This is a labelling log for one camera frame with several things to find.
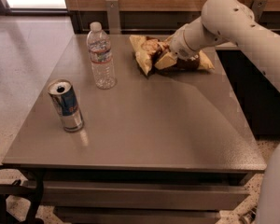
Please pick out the blue silver energy drink can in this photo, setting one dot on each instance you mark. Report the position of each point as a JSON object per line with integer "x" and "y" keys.
{"x": 63, "y": 96}

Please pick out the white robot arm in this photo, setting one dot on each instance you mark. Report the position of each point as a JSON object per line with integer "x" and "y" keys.
{"x": 231, "y": 21}

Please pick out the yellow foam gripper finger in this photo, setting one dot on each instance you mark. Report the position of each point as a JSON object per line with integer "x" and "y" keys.
{"x": 165, "y": 61}

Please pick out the left metal wall bracket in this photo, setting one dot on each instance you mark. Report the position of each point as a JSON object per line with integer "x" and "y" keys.
{"x": 113, "y": 16}

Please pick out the grey metal table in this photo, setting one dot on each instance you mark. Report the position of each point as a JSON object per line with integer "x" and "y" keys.
{"x": 169, "y": 148}

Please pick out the clear plastic water bottle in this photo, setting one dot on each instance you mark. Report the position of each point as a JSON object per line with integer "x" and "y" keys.
{"x": 99, "y": 49}

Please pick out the striped tube on floor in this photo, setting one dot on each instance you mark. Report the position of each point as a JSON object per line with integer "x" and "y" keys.
{"x": 249, "y": 217}

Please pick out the right metal wall bracket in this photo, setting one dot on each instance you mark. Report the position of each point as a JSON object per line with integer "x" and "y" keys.
{"x": 257, "y": 6}

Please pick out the brown and yellow chip bag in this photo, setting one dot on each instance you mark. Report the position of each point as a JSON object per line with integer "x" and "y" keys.
{"x": 148, "y": 50}

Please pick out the metal wall bracket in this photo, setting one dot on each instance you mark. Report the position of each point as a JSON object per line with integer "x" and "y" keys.
{"x": 257, "y": 6}
{"x": 113, "y": 16}

